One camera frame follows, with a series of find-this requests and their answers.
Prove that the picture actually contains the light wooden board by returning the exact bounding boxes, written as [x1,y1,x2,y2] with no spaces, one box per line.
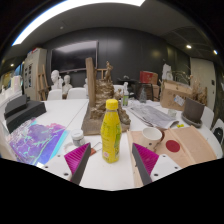
[126,128,204,188]
[176,125,223,168]

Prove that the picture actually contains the purple and teal print sheet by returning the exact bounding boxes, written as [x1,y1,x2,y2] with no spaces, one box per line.
[7,121,69,167]

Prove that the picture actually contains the black wall screen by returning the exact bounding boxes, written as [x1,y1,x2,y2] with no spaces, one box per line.
[50,40,100,74]

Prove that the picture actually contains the white plaster bust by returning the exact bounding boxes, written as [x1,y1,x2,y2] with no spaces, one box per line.
[50,69,64,91]
[62,74,74,96]

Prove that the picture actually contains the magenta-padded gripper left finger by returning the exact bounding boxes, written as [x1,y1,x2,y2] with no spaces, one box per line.
[42,142,92,186]

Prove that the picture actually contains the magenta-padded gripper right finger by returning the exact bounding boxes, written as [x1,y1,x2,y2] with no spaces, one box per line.
[131,142,183,186]

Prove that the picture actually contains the newspaper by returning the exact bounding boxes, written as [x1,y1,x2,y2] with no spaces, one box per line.
[128,100,180,130]

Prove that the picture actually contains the golden sculpture on brown base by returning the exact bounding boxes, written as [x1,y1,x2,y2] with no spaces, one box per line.
[81,57,132,136]

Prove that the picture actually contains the ceiling spot lights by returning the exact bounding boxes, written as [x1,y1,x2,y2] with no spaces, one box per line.
[184,43,219,56]

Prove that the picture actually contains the small glass jar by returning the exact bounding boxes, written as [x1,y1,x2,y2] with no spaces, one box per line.
[167,108,178,119]

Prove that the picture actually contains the red box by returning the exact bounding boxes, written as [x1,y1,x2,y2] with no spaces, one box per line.
[139,70,159,85]

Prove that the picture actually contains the flat round red coaster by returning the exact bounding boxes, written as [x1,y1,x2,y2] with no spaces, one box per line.
[165,139,181,154]

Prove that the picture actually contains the white spray bottle green label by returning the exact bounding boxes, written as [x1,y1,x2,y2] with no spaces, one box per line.
[121,81,130,108]

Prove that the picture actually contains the wooden easel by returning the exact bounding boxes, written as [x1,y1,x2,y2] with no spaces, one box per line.
[36,64,50,101]
[95,67,108,81]

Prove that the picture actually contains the clear tube with red end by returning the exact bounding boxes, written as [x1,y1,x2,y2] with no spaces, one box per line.
[89,141,103,156]

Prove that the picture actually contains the long ceiling light strip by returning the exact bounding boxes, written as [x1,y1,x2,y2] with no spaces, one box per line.
[11,0,146,47]

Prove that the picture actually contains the yellow drink bottle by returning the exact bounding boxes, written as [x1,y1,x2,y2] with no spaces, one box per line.
[100,98,123,164]

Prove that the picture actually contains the cardboard box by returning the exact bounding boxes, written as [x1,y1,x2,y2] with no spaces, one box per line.
[159,79,194,112]

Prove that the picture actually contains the dark grey foam block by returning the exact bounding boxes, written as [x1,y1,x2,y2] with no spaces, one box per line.
[3,94,29,119]
[5,100,48,134]

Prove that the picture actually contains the clear glass bottle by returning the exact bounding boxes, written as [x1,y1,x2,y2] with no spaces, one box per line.
[139,87,148,104]

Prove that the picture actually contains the white mug with brown handle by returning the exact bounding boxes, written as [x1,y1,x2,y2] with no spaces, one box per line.
[141,126,166,148]

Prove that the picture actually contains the white chairs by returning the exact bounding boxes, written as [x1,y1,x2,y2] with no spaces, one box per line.
[46,84,224,146]

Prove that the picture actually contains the white cabinet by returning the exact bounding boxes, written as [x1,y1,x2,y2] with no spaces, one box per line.
[22,48,48,101]

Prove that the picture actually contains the black backpack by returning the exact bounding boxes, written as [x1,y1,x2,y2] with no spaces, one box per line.
[213,126,224,145]

